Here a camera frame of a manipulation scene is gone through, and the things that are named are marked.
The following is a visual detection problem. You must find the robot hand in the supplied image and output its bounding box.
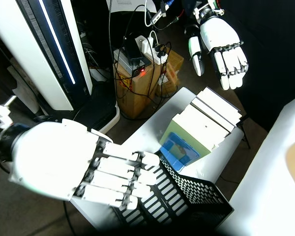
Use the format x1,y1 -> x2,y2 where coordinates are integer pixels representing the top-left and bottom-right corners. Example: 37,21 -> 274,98
185,16 -> 249,91
8,118 -> 161,211

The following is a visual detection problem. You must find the small cardboard box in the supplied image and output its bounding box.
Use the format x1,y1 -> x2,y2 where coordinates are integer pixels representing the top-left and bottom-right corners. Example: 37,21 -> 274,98
156,48 -> 185,98

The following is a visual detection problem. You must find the white power strip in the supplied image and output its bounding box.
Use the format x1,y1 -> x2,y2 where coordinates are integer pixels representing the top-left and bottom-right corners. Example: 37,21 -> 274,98
134,35 -> 169,66

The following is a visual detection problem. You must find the black base with white rim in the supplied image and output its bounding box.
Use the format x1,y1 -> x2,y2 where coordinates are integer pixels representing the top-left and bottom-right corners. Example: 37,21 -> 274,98
71,83 -> 121,135

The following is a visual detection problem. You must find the beige book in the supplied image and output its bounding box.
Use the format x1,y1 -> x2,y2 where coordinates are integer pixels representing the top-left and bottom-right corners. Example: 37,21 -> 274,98
197,93 -> 240,123

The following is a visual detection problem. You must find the black power adapter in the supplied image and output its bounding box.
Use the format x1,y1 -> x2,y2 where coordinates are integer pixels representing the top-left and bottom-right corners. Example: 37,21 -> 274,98
123,36 -> 146,66

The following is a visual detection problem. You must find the pale green book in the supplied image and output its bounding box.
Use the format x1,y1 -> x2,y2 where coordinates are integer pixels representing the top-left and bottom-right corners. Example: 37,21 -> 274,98
159,113 -> 221,164

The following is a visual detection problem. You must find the silver power supply red display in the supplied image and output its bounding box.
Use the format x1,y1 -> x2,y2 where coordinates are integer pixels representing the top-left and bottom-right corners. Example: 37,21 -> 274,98
113,48 -> 152,77

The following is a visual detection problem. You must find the large cardboard box yellow label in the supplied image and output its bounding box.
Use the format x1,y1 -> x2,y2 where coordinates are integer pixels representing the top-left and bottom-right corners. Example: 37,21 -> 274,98
114,60 -> 164,119

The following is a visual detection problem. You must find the white column with light strip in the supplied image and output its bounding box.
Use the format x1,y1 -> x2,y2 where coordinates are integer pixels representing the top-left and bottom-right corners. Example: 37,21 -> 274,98
0,0 -> 93,112

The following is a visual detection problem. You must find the white board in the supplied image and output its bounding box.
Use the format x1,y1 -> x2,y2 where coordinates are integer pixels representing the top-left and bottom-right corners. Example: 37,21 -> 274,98
217,92 -> 295,236

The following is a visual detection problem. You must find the black mesh file basket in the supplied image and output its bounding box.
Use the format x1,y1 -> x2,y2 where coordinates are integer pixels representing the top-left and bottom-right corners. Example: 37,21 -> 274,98
112,151 -> 235,231

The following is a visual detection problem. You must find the black cable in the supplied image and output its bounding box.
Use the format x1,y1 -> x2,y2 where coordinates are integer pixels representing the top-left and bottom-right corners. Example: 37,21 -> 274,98
108,4 -> 146,64

